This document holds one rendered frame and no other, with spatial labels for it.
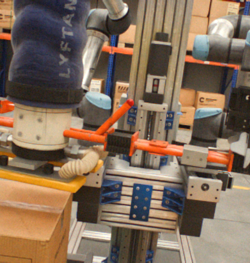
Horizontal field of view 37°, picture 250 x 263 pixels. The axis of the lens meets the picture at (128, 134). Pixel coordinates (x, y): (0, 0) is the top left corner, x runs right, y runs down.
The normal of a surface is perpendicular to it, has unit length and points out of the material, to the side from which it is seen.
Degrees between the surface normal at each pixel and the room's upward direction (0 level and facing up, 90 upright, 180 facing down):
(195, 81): 90
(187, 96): 91
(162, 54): 90
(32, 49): 77
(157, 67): 90
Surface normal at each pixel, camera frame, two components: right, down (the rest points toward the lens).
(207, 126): -0.26, 0.17
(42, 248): -0.02, 0.21
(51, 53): 0.39, -0.06
